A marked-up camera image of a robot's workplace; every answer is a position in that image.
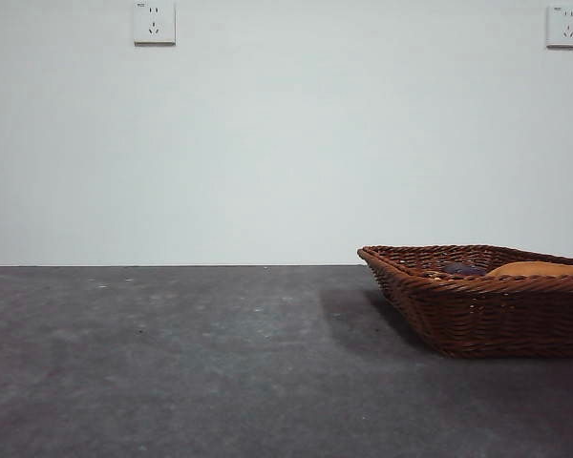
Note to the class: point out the purple eggplant with green stem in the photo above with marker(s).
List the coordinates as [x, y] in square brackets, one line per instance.
[463, 269]

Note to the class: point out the brown woven wicker basket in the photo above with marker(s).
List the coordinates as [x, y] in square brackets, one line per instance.
[487, 315]

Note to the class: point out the tan potato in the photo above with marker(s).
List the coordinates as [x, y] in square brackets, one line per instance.
[539, 269]

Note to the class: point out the white wall socket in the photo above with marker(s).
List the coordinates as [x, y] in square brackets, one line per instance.
[154, 24]
[563, 26]

